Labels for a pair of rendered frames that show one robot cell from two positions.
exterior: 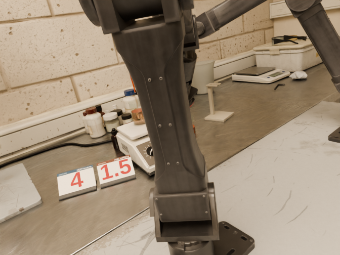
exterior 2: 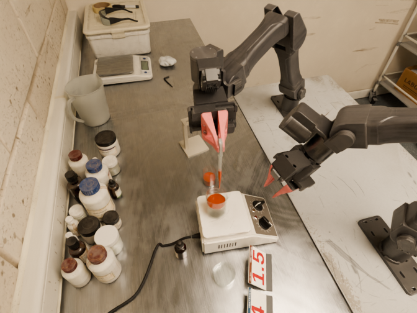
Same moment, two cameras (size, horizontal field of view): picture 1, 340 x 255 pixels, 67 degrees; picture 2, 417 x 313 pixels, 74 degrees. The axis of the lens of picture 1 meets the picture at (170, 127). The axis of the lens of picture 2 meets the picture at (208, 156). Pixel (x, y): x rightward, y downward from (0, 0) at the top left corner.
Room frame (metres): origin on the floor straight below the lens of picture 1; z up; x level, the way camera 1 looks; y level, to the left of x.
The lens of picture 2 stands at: (0.62, 0.44, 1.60)
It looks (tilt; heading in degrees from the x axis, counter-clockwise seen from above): 48 degrees down; 289
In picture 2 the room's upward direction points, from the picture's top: straight up
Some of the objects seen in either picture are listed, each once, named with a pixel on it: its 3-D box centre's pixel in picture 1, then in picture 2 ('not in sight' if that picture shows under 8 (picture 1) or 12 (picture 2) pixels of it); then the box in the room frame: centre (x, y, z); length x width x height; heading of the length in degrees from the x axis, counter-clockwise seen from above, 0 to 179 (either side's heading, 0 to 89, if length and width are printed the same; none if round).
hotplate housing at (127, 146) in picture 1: (149, 142); (231, 220); (0.69, 0.07, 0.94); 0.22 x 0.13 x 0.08; 29
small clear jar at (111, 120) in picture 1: (112, 122); (109, 241); (0.96, 0.22, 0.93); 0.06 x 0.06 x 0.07
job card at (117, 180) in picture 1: (116, 170); (260, 267); (0.59, 0.16, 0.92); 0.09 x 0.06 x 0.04; 102
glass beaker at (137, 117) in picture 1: (139, 112); (217, 202); (0.72, 0.08, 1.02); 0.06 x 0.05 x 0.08; 19
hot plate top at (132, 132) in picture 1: (141, 126); (223, 213); (0.71, 0.08, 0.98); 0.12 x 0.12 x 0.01; 29
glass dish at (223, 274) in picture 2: (106, 162); (223, 274); (0.67, 0.20, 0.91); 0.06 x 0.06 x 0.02
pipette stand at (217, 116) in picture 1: (217, 100); (193, 133); (0.89, -0.19, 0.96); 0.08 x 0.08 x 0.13; 47
